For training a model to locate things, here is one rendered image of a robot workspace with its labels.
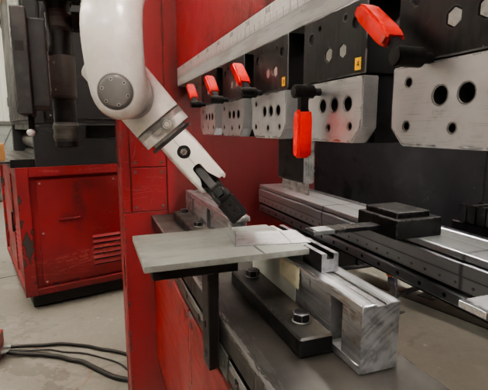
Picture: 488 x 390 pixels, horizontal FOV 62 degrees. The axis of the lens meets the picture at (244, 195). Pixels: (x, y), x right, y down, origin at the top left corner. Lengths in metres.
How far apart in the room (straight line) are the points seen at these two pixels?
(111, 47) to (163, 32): 0.99
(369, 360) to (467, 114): 0.34
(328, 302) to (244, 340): 0.14
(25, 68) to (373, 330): 1.41
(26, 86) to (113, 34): 1.08
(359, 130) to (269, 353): 0.34
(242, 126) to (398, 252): 0.41
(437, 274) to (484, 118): 0.49
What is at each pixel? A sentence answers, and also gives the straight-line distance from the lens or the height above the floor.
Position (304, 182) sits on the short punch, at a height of 1.10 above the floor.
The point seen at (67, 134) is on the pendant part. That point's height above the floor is 1.16.
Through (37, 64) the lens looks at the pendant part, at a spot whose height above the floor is 1.41.
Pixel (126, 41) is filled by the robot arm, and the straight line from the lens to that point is 0.58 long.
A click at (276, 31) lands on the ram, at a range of 0.74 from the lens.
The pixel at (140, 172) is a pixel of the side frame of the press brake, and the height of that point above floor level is 1.03.
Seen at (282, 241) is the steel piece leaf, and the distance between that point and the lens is 0.71.
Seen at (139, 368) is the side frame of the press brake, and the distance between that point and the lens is 1.77.
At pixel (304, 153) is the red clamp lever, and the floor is 1.16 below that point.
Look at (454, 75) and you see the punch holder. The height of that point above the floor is 1.24.
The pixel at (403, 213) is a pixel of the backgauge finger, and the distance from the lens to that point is 0.83.
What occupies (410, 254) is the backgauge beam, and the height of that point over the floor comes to 0.95.
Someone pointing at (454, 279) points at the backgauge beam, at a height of 0.93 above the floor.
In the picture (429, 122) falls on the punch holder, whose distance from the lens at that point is 0.42.
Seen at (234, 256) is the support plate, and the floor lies 1.00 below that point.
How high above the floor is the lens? 1.19
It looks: 9 degrees down
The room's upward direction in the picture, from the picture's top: straight up
